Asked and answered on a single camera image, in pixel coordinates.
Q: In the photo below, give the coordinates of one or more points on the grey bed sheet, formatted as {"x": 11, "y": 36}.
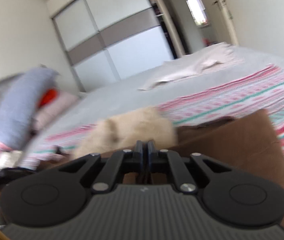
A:
{"x": 122, "y": 100}

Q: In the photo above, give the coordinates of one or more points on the pink pillow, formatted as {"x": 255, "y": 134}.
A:
{"x": 57, "y": 110}

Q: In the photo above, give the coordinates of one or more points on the cream door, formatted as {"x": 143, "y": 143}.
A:
{"x": 225, "y": 10}

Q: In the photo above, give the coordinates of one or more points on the striped patterned blanket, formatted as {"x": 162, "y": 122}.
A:
{"x": 231, "y": 97}

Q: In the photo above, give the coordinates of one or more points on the blue-grey pillow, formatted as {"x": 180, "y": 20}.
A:
{"x": 17, "y": 105}

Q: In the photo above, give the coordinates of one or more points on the white folded quilt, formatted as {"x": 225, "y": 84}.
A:
{"x": 6, "y": 158}

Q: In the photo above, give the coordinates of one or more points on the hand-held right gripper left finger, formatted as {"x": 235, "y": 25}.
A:
{"x": 140, "y": 158}

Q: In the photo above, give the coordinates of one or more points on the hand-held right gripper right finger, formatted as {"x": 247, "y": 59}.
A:
{"x": 151, "y": 158}

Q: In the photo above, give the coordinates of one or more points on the orange plush toy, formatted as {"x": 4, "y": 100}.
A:
{"x": 49, "y": 97}

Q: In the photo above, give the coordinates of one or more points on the white and grey wardrobe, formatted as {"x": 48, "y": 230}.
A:
{"x": 122, "y": 30}

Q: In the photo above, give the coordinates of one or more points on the beige folded cloth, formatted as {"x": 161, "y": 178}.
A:
{"x": 194, "y": 68}

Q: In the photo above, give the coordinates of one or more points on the brown coat with fur collar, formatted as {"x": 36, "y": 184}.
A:
{"x": 244, "y": 142}

